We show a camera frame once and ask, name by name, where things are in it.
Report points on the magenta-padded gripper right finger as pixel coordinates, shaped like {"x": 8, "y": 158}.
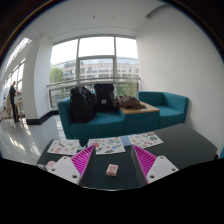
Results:
{"x": 160, "y": 168}

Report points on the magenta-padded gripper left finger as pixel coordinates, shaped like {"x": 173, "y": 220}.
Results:
{"x": 65, "y": 168}

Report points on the pink charger block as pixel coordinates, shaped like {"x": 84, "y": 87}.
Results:
{"x": 112, "y": 170}

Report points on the sticker sheet with red items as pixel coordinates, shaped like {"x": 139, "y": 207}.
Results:
{"x": 63, "y": 147}

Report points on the sticker sheet with green items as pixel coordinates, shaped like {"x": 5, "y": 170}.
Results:
{"x": 145, "y": 140}

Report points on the sticker sheet with round plate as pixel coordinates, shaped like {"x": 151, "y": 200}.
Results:
{"x": 106, "y": 145}

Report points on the teal sofa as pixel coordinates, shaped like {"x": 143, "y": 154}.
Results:
{"x": 103, "y": 126}

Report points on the wooden sofa side table top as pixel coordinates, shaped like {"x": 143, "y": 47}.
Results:
{"x": 140, "y": 109}

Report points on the large black backpack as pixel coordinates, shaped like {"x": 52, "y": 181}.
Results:
{"x": 82, "y": 105}

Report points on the brown bag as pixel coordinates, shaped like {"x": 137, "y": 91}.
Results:
{"x": 130, "y": 101}

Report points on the black backpack with white label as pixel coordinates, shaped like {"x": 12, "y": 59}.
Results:
{"x": 104, "y": 96}

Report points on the metal window railing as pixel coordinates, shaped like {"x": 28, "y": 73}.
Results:
{"x": 60, "y": 83}

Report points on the person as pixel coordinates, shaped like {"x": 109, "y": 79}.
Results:
{"x": 14, "y": 100}

